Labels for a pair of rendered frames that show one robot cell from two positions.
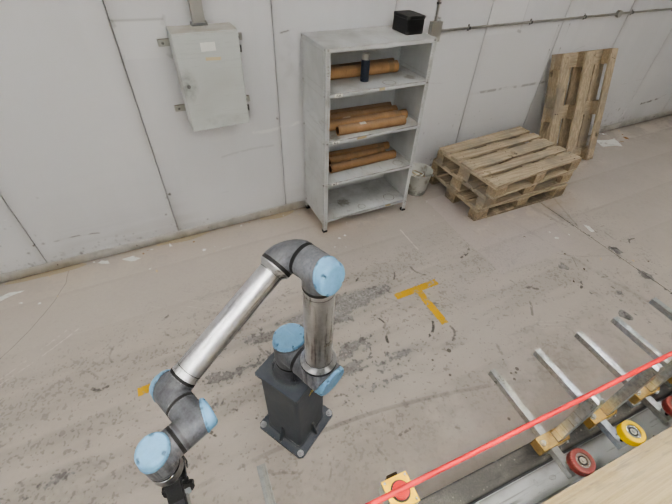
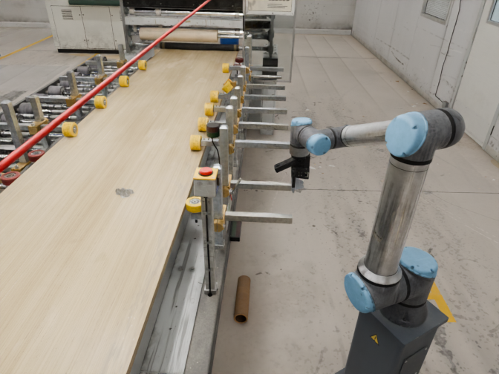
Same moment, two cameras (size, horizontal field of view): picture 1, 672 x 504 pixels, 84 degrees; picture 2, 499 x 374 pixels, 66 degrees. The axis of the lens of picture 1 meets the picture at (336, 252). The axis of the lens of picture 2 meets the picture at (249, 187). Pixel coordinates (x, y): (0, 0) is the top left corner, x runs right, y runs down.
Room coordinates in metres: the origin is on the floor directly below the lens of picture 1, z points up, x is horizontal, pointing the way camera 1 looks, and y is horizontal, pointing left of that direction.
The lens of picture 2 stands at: (0.87, -1.05, 1.82)
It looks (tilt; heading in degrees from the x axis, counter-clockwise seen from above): 32 degrees down; 117
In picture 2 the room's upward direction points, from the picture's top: 1 degrees clockwise
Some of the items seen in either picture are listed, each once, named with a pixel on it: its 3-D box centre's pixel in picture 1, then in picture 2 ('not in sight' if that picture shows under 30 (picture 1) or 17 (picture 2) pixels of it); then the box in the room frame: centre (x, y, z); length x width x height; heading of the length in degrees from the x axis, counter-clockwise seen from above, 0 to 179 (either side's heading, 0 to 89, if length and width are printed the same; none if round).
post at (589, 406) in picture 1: (565, 428); not in sight; (0.58, -0.85, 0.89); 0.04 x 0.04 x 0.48; 25
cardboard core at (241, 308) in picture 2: not in sight; (242, 297); (0.12, 0.37, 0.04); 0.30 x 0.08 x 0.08; 115
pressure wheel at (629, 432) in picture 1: (625, 437); not in sight; (0.58, -1.09, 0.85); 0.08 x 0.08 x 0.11
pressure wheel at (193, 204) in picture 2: not in sight; (195, 211); (0.06, 0.05, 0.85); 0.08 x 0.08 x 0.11
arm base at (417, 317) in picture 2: (291, 361); (404, 299); (0.95, 0.19, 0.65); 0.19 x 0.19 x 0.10
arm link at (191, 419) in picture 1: (191, 421); (315, 140); (0.45, 0.39, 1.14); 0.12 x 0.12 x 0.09; 50
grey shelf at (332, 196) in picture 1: (361, 135); not in sight; (3.07, -0.17, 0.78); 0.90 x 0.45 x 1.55; 117
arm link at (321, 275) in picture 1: (319, 329); (390, 222); (0.83, 0.05, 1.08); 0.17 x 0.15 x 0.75; 50
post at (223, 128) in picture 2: not in sight; (224, 173); (0.06, 0.28, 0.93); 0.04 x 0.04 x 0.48; 25
